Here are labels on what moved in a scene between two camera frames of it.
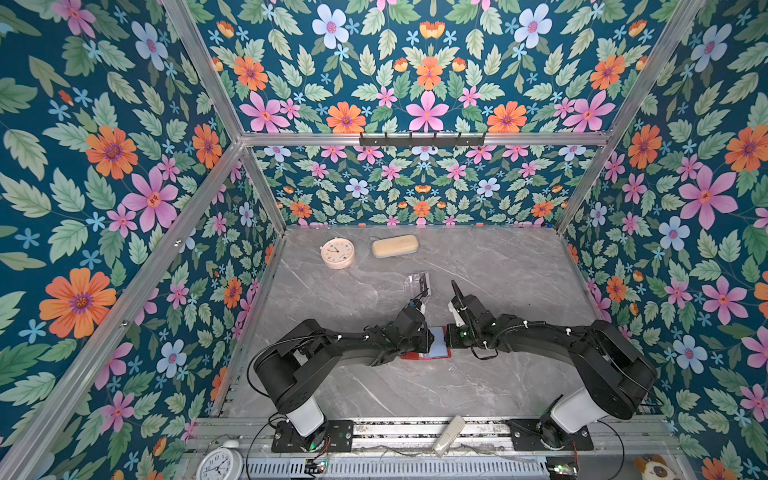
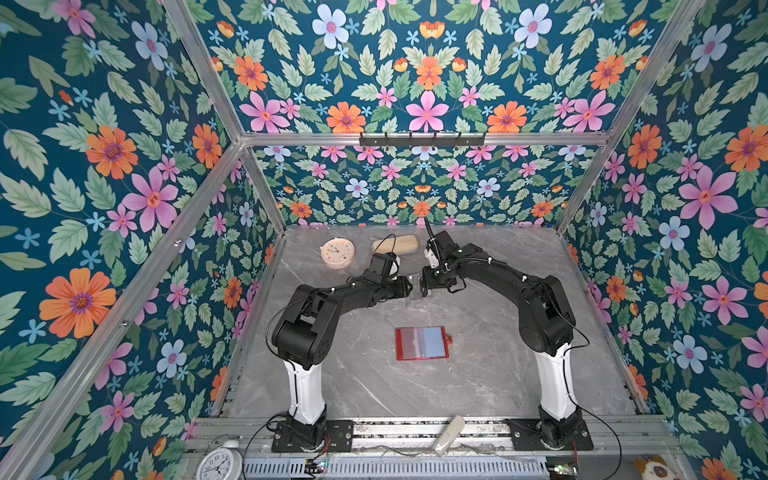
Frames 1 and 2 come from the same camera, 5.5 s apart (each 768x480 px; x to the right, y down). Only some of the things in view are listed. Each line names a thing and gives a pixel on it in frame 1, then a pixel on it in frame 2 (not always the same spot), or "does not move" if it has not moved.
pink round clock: x=337 y=253 does not move
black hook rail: x=422 y=141 does not move
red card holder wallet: x=437 y=348 does not move
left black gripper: x=427 y=336 → x=402 y=289
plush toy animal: x=653 y=467 does not move
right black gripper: x=450 y=332 → x=428 y=282
